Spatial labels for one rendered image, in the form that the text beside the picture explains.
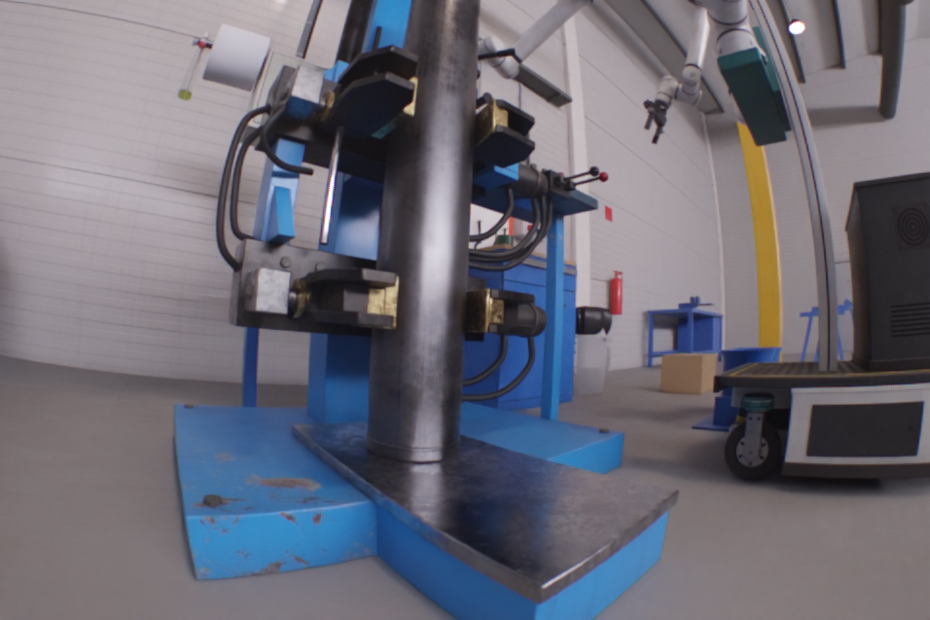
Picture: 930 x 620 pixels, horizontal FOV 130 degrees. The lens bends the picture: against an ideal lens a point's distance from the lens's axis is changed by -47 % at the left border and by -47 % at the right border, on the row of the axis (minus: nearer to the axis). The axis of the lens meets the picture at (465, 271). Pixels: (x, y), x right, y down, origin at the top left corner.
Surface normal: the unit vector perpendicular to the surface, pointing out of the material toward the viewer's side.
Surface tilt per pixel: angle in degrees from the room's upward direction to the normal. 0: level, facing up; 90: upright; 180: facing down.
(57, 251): 90
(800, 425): 90
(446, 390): 90
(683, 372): 90
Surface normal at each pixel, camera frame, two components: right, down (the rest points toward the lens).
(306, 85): 0.65, -0.08
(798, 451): -0.75, -0.14
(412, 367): 0.02, -0.15
